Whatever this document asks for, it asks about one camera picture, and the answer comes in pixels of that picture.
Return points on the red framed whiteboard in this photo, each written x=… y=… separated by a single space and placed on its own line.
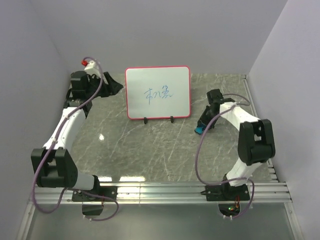
x=158 y=92

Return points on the aluminium mounting rail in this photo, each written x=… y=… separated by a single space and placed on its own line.
x=190 y=193

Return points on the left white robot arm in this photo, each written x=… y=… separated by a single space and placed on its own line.
x=52 y=164

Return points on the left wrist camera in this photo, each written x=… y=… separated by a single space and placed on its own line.
x=91 y=67

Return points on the whiteboard wire stand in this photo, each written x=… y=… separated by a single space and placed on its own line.
x=146 y=119

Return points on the blue whiteboard eraser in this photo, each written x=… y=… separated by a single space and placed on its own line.
x=199 y=130

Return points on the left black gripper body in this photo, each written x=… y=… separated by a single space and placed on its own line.
x=94 y=81

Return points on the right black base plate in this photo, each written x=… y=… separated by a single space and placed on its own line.
x=225 y=192

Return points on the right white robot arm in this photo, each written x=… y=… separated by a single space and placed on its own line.
x=256 y=144

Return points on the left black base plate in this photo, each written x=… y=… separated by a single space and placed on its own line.
x=103 y=194

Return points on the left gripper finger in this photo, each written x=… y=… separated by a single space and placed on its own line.
x=114 y=87
x=108 y=78

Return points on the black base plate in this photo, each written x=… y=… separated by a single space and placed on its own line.
x=103 y=194
x=225 y=192

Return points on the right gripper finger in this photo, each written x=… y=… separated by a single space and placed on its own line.
x=204 y=118
x=210 y=123

